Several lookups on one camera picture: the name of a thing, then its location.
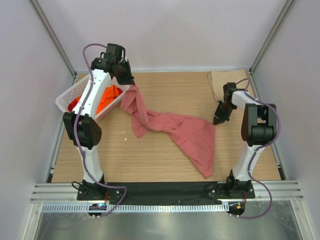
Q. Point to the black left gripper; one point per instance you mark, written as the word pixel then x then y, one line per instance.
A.
pixel 129 79

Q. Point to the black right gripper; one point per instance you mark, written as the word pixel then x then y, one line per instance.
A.
pixel 220 116

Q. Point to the pink t shirt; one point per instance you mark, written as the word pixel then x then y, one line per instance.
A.
pixel 195 137

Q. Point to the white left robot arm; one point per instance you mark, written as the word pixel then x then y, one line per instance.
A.
pixel 81 123

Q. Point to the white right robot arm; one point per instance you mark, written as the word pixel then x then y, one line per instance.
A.
pixel 259 129

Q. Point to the orange t shirt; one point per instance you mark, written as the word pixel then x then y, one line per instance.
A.
pixel 109 95

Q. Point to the folded beige t shirt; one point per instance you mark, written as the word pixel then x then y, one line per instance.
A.
pixel 217 79

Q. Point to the white plastic laundry basket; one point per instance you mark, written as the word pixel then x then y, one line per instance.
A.
pixel 78 88

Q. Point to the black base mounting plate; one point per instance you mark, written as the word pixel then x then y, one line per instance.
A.
pixel 165 193

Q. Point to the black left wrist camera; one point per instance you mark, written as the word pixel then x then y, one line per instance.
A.
pixel 115 52

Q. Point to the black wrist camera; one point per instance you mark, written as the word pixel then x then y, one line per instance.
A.
pixel 228 88
pixel 115 52

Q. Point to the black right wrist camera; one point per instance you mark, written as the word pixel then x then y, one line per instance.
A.
pixel 228 88

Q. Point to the left aluminium frame post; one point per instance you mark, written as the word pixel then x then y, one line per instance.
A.
pixel 52 35

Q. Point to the aluminium frame post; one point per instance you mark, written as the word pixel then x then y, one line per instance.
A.
pixel 280 19
pixel 52 35

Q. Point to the right aluminium frame post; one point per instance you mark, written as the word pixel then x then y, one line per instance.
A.
pixel 280 19

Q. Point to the white slotted cable duct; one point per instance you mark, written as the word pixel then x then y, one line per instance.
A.
pixel 100 208

